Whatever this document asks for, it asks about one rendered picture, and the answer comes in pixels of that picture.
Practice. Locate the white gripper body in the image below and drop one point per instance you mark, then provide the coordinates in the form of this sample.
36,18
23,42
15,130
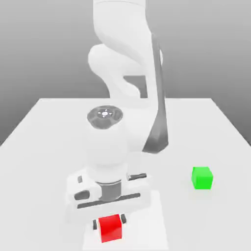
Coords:
109,207

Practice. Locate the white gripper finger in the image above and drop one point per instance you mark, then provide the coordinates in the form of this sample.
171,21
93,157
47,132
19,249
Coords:
95,224
123,218

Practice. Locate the small green cube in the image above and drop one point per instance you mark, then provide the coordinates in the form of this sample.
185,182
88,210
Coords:
202,178

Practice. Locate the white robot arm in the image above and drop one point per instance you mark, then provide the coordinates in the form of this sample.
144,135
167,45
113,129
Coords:
109,149

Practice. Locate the small red cube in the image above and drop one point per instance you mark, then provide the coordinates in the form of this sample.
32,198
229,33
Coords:
110,228

